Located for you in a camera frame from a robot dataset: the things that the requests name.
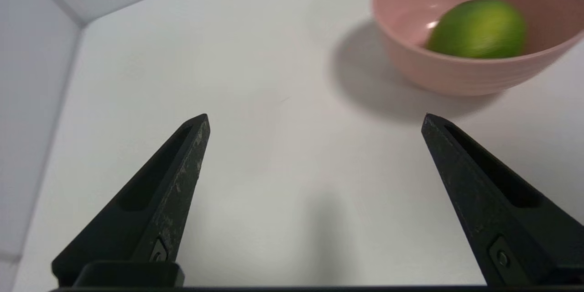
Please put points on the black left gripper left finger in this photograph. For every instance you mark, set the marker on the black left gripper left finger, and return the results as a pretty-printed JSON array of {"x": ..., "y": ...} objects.
[{"x": 150, "y": 200}]

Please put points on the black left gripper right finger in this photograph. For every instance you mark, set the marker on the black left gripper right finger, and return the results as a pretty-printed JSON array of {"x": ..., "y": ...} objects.
[{"x": 492, "y": 205}]

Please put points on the green lime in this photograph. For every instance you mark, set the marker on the green lime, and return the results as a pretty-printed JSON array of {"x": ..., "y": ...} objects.
[{"x": 479, "y": 29}]

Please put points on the pink bowl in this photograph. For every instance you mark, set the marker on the pink bowl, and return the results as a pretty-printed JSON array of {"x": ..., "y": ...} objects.
[{"x": 456, "y": 73}]

